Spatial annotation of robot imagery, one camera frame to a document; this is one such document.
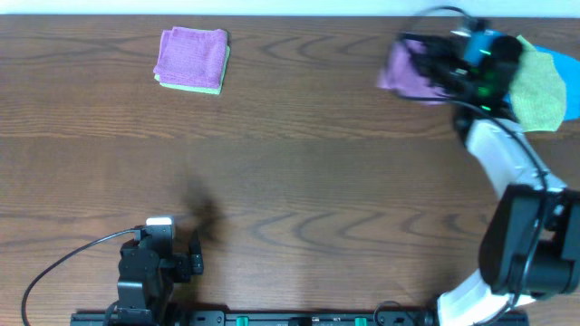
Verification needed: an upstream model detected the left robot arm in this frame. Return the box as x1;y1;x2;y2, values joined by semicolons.
117;225;204;325

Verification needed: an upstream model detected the right black cable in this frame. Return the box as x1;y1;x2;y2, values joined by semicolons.
372;5;549;326

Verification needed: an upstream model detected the blue microfiber cloth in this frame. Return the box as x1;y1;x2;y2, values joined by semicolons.
507;45;579;122

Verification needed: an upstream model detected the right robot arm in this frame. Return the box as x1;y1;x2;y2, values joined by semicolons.
383;30;579;325

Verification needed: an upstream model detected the folded purple cloth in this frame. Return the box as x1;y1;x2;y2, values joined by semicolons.
152;25;228;91

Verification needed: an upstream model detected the left black cable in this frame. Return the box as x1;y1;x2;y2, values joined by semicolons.
20;228;142;326

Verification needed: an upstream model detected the folded green cloth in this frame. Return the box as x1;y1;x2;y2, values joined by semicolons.
153;30;231;96

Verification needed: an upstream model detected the purple microfiber cloth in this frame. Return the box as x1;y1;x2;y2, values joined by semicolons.
376;40;446;105

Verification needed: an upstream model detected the green microfiber cloth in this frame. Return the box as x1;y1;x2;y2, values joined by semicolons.
509;35;566;132

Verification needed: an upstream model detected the black cable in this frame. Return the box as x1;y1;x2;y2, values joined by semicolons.
20;228;142;326
372;5;549;326

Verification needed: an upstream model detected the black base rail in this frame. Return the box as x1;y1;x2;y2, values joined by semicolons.
70;310;530;326

